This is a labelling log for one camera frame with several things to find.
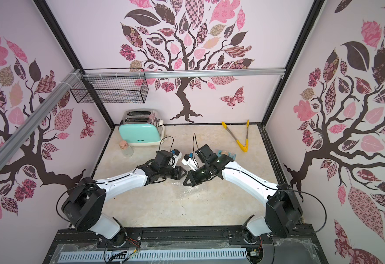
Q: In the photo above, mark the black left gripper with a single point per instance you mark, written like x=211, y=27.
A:
x=178, y=172

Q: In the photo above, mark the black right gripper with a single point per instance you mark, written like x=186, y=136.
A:
x=196, y=176

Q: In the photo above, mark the clear bubble wrap sheet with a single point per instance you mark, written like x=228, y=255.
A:
x=181, y=169

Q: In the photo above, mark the teal tape dispenser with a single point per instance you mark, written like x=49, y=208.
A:
x=223, y=152

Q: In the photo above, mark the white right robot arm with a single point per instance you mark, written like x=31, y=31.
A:
x=282, y=209

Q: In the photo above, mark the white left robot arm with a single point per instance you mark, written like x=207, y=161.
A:
x=83, y=207

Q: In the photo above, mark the small cork-stoppered glass bottle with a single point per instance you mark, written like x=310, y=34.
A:
x=126, y=149

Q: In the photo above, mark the mint green toaster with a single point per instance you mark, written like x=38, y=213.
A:
x=142, y=127

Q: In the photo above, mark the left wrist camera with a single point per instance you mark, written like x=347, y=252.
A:
x=176, y=155

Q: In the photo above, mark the white slotted cable duct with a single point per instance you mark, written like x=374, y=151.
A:
x=150, y=256

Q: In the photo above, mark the black wire basket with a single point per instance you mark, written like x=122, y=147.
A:
x=111, y=85

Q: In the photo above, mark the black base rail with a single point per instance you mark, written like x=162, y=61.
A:
x=232, y=234

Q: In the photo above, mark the aluminium frame rail back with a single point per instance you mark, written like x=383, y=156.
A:
x=186, y=73

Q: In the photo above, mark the aluminium frame rail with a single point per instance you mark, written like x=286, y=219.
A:
x=17, y=139
x=186, y=73

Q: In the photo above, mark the aluminium frame rail left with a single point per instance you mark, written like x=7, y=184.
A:
x=17, y=139

